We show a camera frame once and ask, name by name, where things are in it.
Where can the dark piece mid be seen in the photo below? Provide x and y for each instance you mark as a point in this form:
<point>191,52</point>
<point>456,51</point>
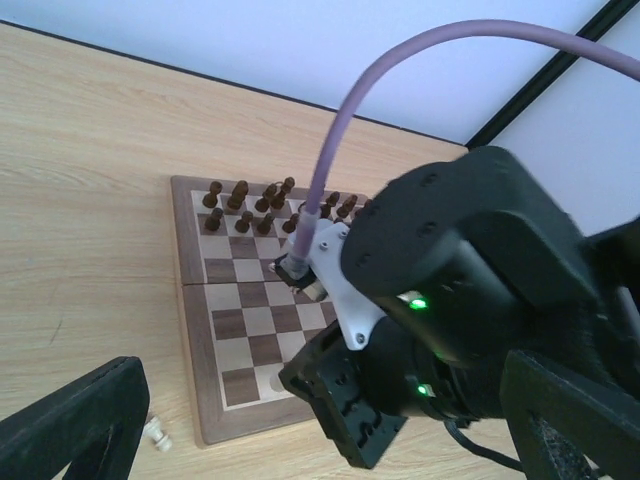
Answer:
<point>345,209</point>

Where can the dark piece back tall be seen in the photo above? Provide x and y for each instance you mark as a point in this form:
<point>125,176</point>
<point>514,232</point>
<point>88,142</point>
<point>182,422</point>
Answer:
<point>285,188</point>

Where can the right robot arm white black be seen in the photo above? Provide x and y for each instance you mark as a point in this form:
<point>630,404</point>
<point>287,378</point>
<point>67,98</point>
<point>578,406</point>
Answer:
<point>614,258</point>

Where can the light pawn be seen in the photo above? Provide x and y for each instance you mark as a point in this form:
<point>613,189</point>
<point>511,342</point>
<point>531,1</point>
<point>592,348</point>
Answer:
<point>154,431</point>

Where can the dark pawn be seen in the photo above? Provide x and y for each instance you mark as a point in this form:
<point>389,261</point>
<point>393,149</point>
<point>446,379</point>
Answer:
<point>265,225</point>

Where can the dark rook back left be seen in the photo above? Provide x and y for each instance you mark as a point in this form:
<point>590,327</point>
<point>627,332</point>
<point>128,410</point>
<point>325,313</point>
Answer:
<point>210,199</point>

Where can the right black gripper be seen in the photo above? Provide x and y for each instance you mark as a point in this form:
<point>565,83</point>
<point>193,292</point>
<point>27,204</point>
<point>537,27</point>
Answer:
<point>469,260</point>

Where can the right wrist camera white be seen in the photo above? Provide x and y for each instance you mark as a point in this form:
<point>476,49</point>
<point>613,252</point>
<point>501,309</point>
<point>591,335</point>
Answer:
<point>311,263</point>

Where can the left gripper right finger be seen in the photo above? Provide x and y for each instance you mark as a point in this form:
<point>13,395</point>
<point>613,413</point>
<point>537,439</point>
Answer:
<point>559,420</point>

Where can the wooden chess board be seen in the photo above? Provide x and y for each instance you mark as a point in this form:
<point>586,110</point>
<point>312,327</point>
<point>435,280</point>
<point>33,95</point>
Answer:
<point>240,323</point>

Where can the dark piece back right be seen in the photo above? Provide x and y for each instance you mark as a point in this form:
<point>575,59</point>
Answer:
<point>327,207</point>

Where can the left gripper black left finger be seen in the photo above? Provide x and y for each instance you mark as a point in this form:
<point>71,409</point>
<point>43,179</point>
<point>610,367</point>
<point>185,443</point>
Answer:
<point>88,429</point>

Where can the dark pawn board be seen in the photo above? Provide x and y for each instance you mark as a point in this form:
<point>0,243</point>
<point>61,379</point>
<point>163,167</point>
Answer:
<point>290,225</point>

